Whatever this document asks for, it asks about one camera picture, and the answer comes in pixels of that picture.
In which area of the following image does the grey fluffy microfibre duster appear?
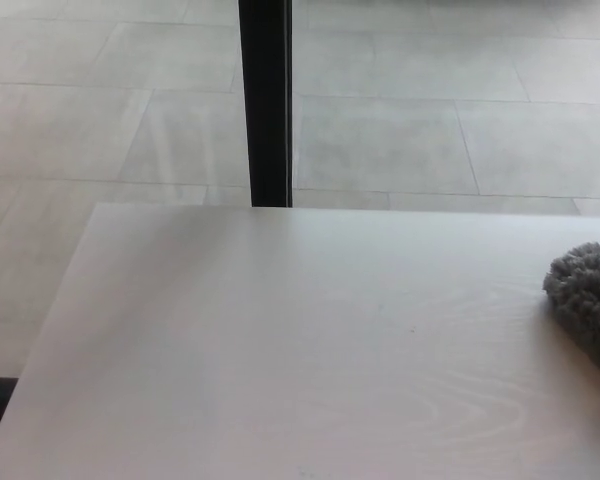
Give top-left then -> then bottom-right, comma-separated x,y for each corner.
542,241 -> 600,387

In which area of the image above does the black vertical window frame post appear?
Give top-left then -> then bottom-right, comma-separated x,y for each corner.
237,0 -> 295,208

